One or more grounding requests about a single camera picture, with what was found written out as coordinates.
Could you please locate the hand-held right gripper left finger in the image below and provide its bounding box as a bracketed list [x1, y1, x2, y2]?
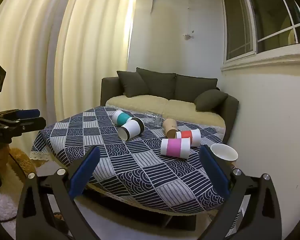
[15, 145, 102, 240]

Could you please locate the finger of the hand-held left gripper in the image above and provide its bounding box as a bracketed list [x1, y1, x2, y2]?
[4, 117, 47, 137]
[0, 109, 40, 120]

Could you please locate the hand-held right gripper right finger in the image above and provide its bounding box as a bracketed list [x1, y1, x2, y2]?
[199, 145, 283, 240]

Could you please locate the plain white paper cup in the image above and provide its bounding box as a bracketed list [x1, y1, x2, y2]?
[210, 144, 238, 165]

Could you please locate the red banded paper cup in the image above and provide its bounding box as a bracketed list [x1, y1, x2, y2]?
[175, 129, 202, 147]

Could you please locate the pink banded paper cup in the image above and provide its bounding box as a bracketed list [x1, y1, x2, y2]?
[160, 137, 191, 160]

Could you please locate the brown paper cup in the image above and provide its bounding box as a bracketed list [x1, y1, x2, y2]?
[162, 117, 178, 139]

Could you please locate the white cup with black rim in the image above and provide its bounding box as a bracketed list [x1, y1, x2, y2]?
[118, 117, 145, 141]

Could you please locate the teal banded paper cup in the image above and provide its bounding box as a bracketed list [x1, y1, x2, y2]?
[112, 109, 133, 126]

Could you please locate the person's left hand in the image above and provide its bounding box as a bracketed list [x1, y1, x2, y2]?
[0, 142, 11, 176]

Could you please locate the dark round table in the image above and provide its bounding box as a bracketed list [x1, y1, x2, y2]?
[36, 154, 203, 232]

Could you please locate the yellow floor mat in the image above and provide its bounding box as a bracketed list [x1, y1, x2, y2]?
[9, 147, 37, 180]

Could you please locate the navy patterned tablecloth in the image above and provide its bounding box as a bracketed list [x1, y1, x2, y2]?
[30, 106, 227, 214]

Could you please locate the dark brown sofa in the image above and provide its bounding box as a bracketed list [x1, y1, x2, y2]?
[101, 67, 240, 140]

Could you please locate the cream curtain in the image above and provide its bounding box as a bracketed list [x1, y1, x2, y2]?
[0, 0, 137, 155]

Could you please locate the small dark throw pillow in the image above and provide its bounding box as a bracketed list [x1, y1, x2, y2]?
[194, 89, 228, 112]
[117, 70, 150, 98]

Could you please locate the clear plastic container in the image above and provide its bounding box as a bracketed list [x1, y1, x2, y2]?
[140, 111, 163, 127]

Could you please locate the white fluffy rug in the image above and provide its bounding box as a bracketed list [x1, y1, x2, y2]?
[0, 187, 18, 222]

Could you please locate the beige sofa cover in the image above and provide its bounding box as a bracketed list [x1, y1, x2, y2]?
[105, 95, 227, 128]

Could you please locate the large dark back cushion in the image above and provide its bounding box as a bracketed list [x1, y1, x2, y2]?
[174, 74, 218, 103]
[136, 67, 177, 100]

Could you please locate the white framed window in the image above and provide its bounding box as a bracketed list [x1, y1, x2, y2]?
[220, 0, 300, 70]

